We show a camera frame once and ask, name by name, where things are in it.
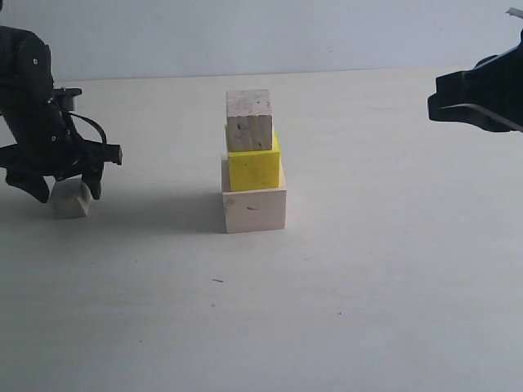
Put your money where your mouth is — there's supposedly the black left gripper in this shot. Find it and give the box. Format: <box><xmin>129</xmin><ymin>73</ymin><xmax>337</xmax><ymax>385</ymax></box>
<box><xmin>1</xmin><ymin>140</ymin><xmax>123</xmax><ymax>203</ymax></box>

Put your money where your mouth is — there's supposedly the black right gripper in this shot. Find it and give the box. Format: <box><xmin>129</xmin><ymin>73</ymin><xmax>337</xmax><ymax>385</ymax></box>
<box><xmin>427</xmin><ymin>44</ymin><xmax>522</xmax><ymax>133</ymax></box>

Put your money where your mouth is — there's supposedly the small plain wooden cube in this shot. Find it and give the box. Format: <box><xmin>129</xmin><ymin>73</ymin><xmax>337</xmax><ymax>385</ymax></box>
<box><xmin>49</xmin><ymin>178</ymin><xmax>93</xmax><ymax>219</ymax></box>

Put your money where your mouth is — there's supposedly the yellow cube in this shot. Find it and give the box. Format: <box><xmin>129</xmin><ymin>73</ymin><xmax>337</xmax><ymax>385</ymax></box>
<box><xmin>226</xmin><ymin>129</ymin><xmax>283</xmax><ymax>191</ymax></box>

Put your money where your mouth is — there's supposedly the large plain wooden cube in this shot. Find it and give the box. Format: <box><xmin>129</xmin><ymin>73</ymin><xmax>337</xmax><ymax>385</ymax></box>
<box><xmin>221</xmin><ymin>155</ymin><xmax>287</xmax><ymax>234</ymax></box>

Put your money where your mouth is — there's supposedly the medium plain wooden cube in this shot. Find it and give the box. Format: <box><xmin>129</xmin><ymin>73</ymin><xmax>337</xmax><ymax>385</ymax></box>
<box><xmin>226</xmin><ymin>89</ymin><xmax>273</xmax><ymax>152</ymax></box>

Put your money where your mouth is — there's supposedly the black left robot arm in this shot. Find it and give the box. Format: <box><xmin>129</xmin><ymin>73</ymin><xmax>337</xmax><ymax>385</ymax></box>
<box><xmin>1</xmin><ymin>26</ymin><xmax>522</xmax><ymax>203</ymax></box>

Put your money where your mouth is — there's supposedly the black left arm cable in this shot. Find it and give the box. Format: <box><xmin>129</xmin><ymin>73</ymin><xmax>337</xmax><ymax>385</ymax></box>
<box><xmin>65</xmin><ymin>112</ymin><xmax>110</xmax><ymax>146</ymax></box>

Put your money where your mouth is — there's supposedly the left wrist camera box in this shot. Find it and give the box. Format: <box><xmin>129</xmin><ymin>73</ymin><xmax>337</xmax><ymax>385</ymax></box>
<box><xmin>53</xmin><ymin>87</ymin><xmax>83</xmax><ymax>112</ymax></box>

